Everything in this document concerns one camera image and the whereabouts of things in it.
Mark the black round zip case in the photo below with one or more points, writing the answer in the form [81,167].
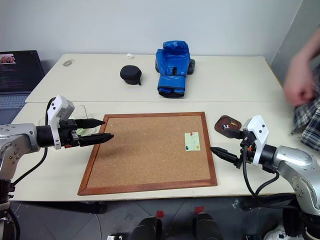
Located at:
[130,73]

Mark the blue boxing glove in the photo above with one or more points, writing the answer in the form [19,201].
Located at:
[172,67]

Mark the person's bare hand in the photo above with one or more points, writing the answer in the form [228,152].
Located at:
[300,90]

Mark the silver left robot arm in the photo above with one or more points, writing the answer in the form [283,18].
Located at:
[17,140]

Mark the white crumpled paper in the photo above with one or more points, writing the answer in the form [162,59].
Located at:
[130,56]

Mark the clear plastic tray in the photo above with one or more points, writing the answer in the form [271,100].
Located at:
[82,112]

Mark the plaid shirt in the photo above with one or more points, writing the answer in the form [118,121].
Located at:
[308,125]

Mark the white shoe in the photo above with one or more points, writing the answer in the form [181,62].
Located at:
[275,232]

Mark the grey oval sticker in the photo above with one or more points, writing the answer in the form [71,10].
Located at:
[68,63]

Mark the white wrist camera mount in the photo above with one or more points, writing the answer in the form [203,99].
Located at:
[58,107]
[260,132]

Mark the wood-framed cork board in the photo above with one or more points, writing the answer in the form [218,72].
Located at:
[150,155]

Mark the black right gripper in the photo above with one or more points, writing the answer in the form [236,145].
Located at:
[247,150]

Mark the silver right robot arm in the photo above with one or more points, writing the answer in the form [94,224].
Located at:
[292,160]

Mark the person's bare forearm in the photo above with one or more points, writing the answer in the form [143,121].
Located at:
[307,55]

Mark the black table frame bar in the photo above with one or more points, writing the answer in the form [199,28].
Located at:
[62,206]
[270,202]

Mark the white and black small object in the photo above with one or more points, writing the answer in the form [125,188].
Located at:
[226,126]

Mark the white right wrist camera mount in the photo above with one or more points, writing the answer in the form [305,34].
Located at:
[260,132]

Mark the dark laptop computer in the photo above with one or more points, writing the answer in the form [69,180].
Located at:
[17,75]

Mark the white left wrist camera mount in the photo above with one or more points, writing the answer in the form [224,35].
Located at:
[58,107]

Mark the dark rounded shape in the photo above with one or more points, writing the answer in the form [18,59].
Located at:
[147,228]
[207,226]

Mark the small green card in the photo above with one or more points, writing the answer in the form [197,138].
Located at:
[193,142]

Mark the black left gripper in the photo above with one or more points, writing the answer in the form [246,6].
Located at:
[67,140]

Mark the black box with label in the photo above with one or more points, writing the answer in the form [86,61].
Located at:
[115,237]

